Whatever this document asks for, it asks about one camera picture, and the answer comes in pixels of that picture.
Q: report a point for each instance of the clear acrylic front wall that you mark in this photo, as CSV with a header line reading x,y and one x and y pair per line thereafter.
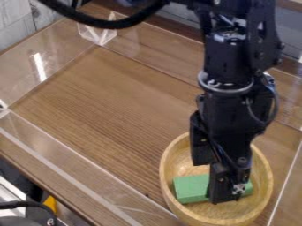
x,y
104,200

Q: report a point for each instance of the clear acrylic corner bracket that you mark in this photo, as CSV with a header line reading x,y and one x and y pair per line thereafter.
x,y
96,35

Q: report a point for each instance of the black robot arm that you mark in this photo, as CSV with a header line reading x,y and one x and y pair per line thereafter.
x,y
242,46

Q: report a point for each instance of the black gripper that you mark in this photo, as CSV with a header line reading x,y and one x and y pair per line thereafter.
x,y
224,124

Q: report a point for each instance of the green rectangular block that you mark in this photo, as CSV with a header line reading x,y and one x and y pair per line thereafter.
x,y
190,188

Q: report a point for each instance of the light wooden bowl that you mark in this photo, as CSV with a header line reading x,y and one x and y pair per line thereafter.
x,y
234,213

